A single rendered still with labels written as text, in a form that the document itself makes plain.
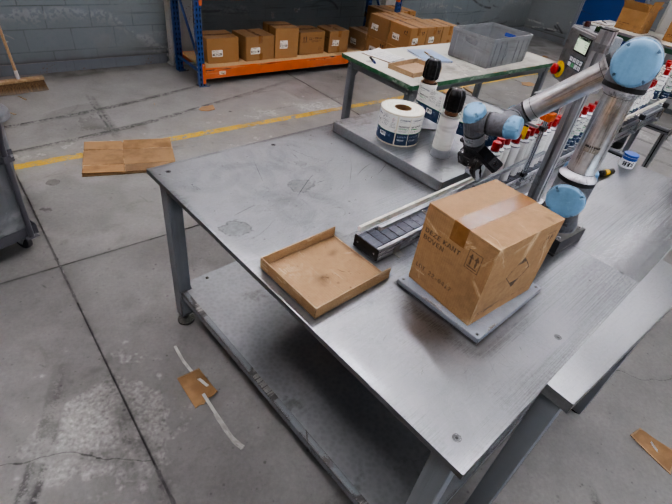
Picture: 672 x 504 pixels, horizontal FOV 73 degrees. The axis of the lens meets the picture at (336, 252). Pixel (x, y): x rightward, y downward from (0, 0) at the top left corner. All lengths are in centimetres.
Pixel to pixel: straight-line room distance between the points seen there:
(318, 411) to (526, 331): 82
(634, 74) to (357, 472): 145
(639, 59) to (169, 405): 200
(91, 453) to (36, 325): 76
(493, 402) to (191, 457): 120
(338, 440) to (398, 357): 62
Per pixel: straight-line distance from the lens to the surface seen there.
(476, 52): 406
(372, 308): 131
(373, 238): 149
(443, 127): 206
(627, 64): 151
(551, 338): 145
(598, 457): 241
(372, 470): 173
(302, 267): 140
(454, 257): 126
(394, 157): 205
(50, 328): 253
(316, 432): 176
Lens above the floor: 175
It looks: 38 degrees down
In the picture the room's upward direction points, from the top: 9 degrees clockwise
